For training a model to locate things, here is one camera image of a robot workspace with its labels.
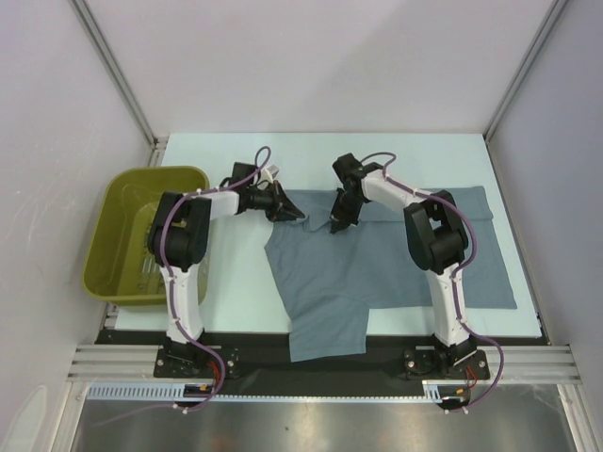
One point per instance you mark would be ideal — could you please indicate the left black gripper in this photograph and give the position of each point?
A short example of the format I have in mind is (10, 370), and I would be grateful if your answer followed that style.
(287, 210)

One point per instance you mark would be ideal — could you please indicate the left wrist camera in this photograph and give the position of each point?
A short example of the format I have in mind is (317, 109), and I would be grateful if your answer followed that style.
(268, 175)

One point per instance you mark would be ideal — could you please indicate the olive green plastic basket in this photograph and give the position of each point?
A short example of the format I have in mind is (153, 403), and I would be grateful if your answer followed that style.
(119, 269)

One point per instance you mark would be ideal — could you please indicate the aluminium frame rail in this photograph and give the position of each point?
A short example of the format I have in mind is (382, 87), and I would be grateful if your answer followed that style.
(522, 365)

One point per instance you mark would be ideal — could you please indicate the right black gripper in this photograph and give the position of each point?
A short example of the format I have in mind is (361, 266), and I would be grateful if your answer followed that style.
(344, 220)

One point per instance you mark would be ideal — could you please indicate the left aluminium corner post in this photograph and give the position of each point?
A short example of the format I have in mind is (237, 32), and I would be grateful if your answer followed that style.
(99, 42)

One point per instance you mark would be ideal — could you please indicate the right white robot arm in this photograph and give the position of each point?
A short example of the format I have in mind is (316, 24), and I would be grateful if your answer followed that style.
(438, 239)

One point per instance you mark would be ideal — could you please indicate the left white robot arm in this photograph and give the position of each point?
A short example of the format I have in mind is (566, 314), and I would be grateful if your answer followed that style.
(178, 240)

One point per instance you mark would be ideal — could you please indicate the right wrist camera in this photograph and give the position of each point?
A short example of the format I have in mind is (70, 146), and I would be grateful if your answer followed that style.
(345, 165)

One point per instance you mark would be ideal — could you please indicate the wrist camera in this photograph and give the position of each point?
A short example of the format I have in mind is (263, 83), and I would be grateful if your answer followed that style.
(268, 175)
(345, 165)

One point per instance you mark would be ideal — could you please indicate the blue-grey t shirt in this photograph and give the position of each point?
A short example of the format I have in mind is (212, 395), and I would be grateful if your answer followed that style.
(329, 283)

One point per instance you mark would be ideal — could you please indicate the right aluminium corner post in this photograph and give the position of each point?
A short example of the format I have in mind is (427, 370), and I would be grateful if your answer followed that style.
(553, 16)

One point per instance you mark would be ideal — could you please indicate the aluminium corner post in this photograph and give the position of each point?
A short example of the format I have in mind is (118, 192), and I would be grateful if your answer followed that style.
(99, 42)
(553, 16)

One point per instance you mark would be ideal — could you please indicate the white cable duct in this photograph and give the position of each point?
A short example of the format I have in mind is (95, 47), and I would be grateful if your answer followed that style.
(193, 392)

